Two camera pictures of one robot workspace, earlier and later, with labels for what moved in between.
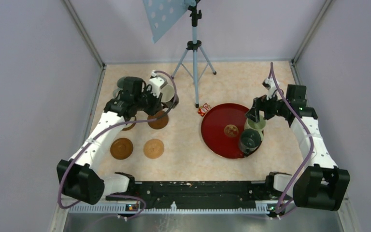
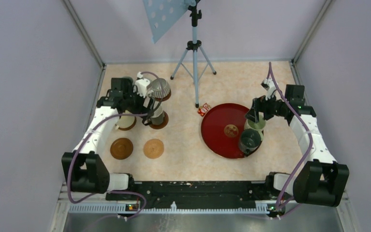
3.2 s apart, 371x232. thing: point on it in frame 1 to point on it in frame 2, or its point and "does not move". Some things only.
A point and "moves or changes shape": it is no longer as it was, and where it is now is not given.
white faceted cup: (168, 93) moves or changes shape
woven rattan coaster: (153, 149) does not move
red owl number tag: (203, 109) does not move
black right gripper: (262, 104) does not move
